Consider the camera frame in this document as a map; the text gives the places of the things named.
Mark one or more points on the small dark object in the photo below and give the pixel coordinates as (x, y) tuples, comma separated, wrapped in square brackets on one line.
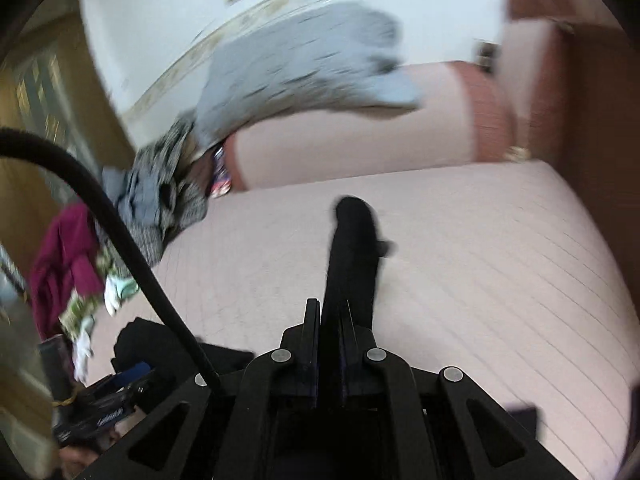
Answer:
[(487, 55)]

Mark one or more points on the dark brown cloth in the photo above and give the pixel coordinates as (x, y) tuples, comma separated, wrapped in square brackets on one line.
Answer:
[(200, 170)]

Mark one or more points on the pink quilted sofa bed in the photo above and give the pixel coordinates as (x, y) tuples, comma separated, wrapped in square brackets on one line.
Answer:
[(475, 270)]

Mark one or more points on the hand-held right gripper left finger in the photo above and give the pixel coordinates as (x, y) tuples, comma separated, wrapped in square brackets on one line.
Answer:
[(312, 355)]

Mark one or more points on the grey denim garment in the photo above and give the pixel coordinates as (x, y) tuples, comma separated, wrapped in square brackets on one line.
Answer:
[(140, 195)]

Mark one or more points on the green printed cloth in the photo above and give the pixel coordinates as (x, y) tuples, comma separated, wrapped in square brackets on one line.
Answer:
[(80, 310)]

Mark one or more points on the grey quilted pillow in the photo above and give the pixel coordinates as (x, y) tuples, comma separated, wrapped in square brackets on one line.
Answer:
[(300, 60)]

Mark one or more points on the brown wooden sofa frame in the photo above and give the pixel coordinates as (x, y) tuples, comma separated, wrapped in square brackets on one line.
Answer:
[(590, 110)]

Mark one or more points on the pink bolster cushion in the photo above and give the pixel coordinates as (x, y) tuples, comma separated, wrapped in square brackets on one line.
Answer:
[(350, 135)]

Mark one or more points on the maroon fleece garment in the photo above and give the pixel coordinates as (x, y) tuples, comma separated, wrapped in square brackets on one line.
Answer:
[(65, 260)]

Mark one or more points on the red and blue packet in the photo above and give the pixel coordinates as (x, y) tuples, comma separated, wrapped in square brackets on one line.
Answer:
[(220, 175)]

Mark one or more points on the wooden glazed door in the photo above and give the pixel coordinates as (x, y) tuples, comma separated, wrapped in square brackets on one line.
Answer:
[(40, 85)]

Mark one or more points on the houndstooth coat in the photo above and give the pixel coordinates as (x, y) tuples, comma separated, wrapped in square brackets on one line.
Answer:
[(170, 150)]

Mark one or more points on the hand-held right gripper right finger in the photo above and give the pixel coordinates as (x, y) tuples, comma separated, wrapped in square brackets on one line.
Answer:
[(346, 360)]

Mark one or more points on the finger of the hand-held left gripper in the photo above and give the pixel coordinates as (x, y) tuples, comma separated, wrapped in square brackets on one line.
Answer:
[(132, 374)]

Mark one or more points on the pink and brown armrest cushion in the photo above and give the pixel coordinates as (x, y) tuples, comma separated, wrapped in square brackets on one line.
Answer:
[(520, 60)]

